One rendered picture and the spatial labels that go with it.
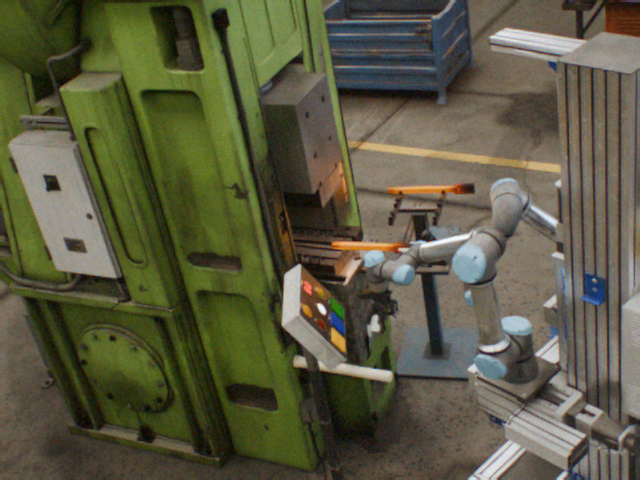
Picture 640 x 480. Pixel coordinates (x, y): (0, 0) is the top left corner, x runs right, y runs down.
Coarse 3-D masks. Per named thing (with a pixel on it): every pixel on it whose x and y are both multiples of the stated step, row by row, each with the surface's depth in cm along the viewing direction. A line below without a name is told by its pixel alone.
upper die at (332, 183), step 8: (336, 168) 388; (336, 176) 389; (328, 184) 382; (336, 184) 389; (288, 192) 383; (320, 192) 376; (328, 192) 383; (288, 200) 385; (296, 200) 383; (304, 200) 381; (312, 200) 379; (320, 200) 378
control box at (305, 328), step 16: (288, 272) 361; (304, 272) 358; (288, 288) 351; (304, 288) 348; (320, 288) 362; (288, 304) 342; (304, 304) 340; (288, 320) 333; (304, 320) 333; (304, 336) 336; (320, 336) 336; (320, 352) 340; (336, 352) 340
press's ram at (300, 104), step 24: (264, 96) 362; (288, 96) 358; (312, 96) 362; (288, 120) 356; (312, 120) 364; (288, 144) 362; (312, 144) 366; (336, 144) 386; (288, 168) 369; (312, 168) 368; (312, 192) 370
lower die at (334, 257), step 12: (312, 240) 411; (324, 240) 411; (336, 240) 409; (348, 240) 407; (300, 252) 406; (312, 252) 405; (324, 252) 403; (336, 252) 401; (348, 252) 407; (312, 264) 400; (324, 264) 397; (336, 264) 397
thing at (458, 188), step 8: (456, 184) 441; (464, 184) 439; (472, 184) 437; (392, 192) 449; (408, 192) 447; (416, 192) 446; (424, 192) 445; (432, 192) 444; (440, 192) 442; (456, 192) 439; (464, 192) 440; (472, 192) 439
